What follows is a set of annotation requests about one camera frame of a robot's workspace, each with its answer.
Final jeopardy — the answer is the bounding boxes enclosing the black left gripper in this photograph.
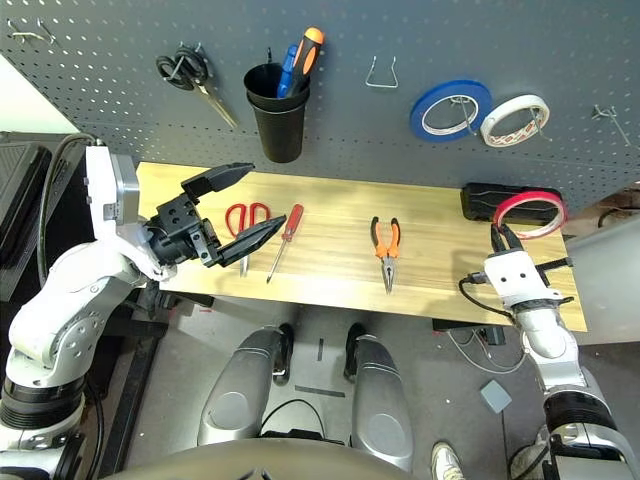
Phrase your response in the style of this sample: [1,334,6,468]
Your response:
[142,162,288,269]

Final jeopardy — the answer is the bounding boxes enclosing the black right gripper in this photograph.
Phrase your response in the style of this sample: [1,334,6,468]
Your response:
[490,223,575,288]

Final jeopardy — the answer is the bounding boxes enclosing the red tape roll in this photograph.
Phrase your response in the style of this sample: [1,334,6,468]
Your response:
[493,188,569,242]

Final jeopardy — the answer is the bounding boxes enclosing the red handled scissors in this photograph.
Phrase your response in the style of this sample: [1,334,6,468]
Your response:
[224,201,272,279]

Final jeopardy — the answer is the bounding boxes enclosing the red handled screwdriver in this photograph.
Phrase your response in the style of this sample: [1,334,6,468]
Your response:
[266,203,305,286]

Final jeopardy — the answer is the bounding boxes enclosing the orange black needle-nose pliers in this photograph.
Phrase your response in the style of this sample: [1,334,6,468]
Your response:
[370,216,402,296]

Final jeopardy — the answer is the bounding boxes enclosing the grey metal pegboard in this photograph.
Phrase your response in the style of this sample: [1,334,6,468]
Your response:
[0,0,640,212]

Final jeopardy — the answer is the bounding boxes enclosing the black flat tool case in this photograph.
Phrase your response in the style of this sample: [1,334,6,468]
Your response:
[460,182,564,227]

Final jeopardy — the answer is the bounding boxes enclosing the black plastic cup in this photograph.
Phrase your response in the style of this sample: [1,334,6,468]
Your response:
[243,62,312,109]
[246,92,308,164]

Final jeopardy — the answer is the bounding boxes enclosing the white tape roll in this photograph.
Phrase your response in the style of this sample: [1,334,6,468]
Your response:
[479,93,553,152]

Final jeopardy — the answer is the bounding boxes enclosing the silver peg hook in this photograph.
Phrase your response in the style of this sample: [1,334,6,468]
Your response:
[529,107,554,144]
[449,94,482,137]
[592,103,634,149]

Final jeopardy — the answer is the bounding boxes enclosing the blue tape roll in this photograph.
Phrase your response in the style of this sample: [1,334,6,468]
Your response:
[409,78,494,144]

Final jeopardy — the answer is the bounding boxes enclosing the grey square floor pad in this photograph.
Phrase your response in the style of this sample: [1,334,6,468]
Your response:
[479,379,514,414]

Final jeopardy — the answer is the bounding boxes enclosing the silver robot left leg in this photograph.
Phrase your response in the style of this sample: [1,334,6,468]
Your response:
[197,324,294,447]

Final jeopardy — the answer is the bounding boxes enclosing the silver robot leg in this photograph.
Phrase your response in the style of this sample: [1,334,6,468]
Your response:
[344,323,416,472]
[197,324,294,447]

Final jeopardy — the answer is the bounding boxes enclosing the silver robot right leg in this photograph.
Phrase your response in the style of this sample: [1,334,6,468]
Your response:
[344,323,416,472]

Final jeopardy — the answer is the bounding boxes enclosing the long black floor tape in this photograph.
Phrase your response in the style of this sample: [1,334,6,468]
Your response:
[293,384,347,399]

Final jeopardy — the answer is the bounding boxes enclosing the black ribbed carrying case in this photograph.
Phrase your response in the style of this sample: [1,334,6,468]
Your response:
[0,142,54,272]

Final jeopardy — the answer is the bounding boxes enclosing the white grey sneaker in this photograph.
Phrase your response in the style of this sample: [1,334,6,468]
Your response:
[430,441,469,480]

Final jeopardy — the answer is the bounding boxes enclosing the grey robot torso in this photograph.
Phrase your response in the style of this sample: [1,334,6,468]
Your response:
[99,437,417,480]

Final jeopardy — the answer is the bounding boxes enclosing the silver double prong hook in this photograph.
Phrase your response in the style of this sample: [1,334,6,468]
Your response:
[7,18,59,49]

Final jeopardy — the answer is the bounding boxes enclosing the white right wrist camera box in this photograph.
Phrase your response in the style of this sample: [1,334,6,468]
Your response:
[483,249,564,309]

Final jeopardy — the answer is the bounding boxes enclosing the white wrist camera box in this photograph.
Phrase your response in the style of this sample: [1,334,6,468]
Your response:
[83,144,142,242]
[483,249,564,309]

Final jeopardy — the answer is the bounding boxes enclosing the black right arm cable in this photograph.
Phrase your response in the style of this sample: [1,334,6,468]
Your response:
[458,272,517,319]

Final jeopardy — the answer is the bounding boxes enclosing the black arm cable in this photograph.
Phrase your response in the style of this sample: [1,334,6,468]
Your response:
[37,132,97,282]
[458,272,517,319]

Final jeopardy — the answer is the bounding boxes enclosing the black handled scissors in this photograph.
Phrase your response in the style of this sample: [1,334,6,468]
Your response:
[155,43,241,131]

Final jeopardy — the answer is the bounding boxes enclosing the white floor cables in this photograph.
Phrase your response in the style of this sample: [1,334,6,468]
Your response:
[447,327,529,374]

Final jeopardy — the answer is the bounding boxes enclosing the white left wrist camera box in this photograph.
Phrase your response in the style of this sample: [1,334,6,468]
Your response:
[83,144,142,242]

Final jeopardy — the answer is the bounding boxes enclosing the blue handled screwdriver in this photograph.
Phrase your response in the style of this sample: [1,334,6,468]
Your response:
[277,44,300,99]

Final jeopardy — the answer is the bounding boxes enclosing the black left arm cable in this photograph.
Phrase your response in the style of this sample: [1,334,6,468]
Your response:
[37,132,97,282]

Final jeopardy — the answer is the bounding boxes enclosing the silver wire pliers holder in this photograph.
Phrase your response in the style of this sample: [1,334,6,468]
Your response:
[364,55,400,90]

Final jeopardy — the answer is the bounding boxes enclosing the black floor cable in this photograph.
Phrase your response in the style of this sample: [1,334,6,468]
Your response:
[259,398,322,442]

